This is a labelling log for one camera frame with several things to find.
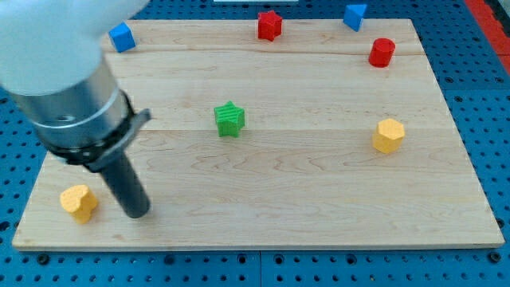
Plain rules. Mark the yellow hexagon block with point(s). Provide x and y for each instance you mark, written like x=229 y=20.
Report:
x=388 y=136

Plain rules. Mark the red star block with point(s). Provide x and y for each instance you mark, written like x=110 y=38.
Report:
x=269 y=25

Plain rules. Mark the blue triangle block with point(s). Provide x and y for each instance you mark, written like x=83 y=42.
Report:
x=354 y=15

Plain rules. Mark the black grey tool mount bracket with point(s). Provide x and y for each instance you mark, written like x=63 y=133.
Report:
x=102 y=138

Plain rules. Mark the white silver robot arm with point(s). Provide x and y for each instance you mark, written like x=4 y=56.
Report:
x=53 y=68

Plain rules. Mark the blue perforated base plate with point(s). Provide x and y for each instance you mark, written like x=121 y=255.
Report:
x=476 y=88

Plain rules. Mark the green star block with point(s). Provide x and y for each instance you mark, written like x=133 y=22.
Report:
x=230 y=119

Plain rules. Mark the yellow heart block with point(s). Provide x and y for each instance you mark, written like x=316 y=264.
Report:
x=79 y=201

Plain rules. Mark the red cylinder block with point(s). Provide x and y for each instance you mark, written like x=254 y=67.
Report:
x=382 y=52

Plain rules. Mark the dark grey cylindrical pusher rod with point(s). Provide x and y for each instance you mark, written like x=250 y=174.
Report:
x=125 y=186

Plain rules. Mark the red mat strip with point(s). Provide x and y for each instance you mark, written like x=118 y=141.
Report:
x=492 y=18

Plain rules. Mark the light wooden board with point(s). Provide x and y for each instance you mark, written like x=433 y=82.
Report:
x=303 y=174

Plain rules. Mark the blue cube block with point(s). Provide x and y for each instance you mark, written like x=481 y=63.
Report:
x=121 y=38

